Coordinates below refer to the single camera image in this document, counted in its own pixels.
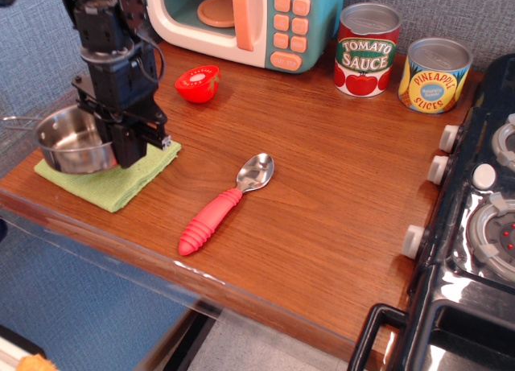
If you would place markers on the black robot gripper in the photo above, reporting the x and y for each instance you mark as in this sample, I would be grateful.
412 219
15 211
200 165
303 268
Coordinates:
120 93

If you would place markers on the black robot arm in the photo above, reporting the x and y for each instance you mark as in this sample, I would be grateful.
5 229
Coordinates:
35 51

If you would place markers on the black toy stove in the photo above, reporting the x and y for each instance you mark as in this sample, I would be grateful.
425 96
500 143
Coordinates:
460 314

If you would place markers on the red toy tomato half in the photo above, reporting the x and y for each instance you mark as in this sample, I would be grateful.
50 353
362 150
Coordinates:
199 85

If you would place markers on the small steel pot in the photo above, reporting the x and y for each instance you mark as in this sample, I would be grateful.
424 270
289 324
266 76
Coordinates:
69 140

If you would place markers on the pineapple slices can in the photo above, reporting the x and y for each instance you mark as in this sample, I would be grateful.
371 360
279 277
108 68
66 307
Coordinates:
434 74

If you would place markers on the yellow-green folded cloth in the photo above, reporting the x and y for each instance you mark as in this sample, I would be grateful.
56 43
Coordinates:
112 190

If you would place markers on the toy microwave oven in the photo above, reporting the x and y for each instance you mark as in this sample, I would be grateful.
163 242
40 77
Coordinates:
281 35

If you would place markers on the tomato sauce can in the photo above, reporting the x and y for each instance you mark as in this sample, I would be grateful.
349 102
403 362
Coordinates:
365 48

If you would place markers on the red-handled metal spoon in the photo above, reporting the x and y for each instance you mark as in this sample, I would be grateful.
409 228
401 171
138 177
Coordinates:
256 173

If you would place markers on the orange striped object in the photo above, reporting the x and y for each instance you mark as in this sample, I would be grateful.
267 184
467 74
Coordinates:
19 353

